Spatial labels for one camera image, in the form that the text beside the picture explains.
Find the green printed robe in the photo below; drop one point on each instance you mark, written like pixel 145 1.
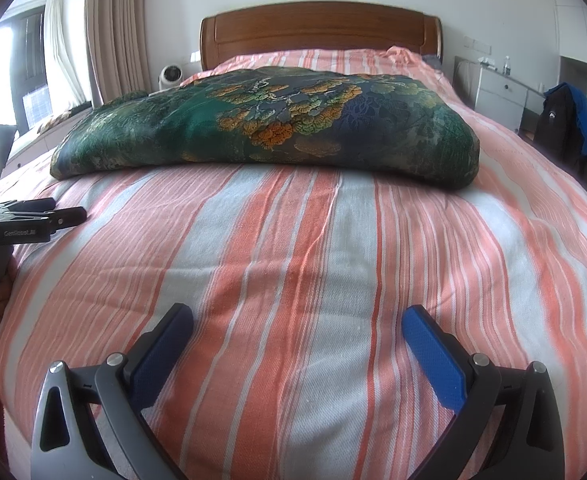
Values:
pixel 273 125

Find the black jacket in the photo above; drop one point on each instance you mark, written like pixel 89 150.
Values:
pixel 558 125

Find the window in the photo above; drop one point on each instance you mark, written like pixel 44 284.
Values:
pixel 28 60

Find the bed with striped pink sheet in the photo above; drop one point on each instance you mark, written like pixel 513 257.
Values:
pixel 323 260

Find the grey pillow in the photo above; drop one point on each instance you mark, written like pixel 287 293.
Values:
pixel 432 62

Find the beige curtain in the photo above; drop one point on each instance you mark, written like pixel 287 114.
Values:
pixel 118 35

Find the small white fan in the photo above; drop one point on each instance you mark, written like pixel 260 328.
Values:
pixel 170 76

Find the clear bottle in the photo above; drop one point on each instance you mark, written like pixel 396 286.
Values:
pixel 506 66

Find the white tissue box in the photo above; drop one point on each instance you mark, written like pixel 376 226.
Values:
pixel 487 64

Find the white wall switch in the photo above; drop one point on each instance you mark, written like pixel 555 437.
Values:
pixel 477 45

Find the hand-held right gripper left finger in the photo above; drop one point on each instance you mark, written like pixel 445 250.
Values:
pixel 161 355

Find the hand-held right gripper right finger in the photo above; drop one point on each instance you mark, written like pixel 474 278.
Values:
pixel 436 360

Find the white nightstand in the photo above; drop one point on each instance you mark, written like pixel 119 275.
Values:
pixel 498 95

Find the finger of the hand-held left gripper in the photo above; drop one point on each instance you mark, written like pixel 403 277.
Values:
pixel 66 217
pixel 33 205

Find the wooden headboard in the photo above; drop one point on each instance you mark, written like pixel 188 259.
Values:
pixel 323 27

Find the white sheer curtain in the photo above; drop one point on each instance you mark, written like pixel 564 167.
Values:
pixel 63 60

